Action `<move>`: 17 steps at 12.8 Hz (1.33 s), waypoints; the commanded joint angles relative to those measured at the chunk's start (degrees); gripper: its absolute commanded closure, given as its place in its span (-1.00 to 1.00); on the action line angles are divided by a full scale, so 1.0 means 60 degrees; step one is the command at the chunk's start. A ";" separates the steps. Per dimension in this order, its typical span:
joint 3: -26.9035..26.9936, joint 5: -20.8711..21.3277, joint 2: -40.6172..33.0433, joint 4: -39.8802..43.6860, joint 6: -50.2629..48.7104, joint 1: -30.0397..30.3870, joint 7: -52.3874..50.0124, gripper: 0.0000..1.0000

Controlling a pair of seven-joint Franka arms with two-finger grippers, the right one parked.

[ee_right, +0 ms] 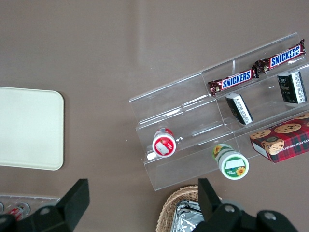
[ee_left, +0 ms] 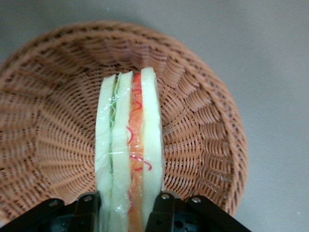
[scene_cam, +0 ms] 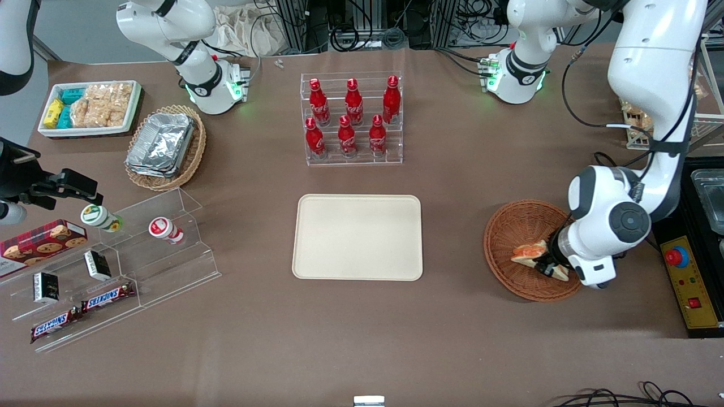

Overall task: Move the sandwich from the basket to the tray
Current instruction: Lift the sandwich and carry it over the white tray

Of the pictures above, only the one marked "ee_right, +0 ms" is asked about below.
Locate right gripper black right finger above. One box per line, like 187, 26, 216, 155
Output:
195, 178, 245, 232

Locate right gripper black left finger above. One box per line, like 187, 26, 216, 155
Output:
26, 178, 91, 232

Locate light wicker basket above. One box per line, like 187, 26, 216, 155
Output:
156, 185, 206, 232

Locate cream plastic tray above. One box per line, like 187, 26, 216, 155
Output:
0, 86, 65, 171

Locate stacked aluminium foil trays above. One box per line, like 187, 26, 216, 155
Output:
172, 200, 206, 232

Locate clear acrylic bottle rack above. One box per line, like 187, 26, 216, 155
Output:
0, 193, 61, 219

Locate green sunflower yogurt cup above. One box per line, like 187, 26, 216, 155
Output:
212, 143, 250, 181

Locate red cola bottle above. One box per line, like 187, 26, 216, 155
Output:
8, 202, 31, 218

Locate red strawberry yogurt cup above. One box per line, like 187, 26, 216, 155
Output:
152, 128, 177, 159

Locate small dark snack box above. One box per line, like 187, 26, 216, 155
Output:
225, 93, 254, 126
277, 71, 309, 104

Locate red plaid cookie box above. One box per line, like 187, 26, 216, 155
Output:
249, 113, 309, 164

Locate clear acrylic stepped stand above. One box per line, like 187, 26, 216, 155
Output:
128, 32, 309, 191

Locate Snickers chocolate bar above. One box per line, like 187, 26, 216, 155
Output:
208, 68, 260, 96
254, 39, 307, 74

